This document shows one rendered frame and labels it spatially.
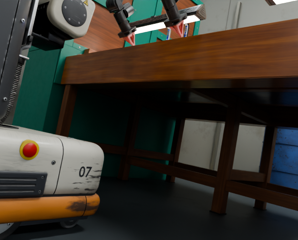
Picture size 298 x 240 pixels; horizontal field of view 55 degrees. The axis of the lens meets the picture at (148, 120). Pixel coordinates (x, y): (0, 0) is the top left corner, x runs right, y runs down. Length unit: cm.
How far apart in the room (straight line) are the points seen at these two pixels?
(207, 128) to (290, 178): 161
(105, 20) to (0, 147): 159
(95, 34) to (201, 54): 114
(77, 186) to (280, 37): 77
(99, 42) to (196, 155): 259
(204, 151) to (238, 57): 320
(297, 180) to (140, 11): 204
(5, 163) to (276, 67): 81
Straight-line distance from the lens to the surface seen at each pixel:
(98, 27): 215
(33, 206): 83
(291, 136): 298
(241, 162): 392
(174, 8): 140
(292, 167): 296
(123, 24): 166
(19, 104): 235
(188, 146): 431
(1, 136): 77
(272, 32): 103
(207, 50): 112
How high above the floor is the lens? 31
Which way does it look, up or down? 5 degrees up
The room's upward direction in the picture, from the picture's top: 10 degrees clockwise
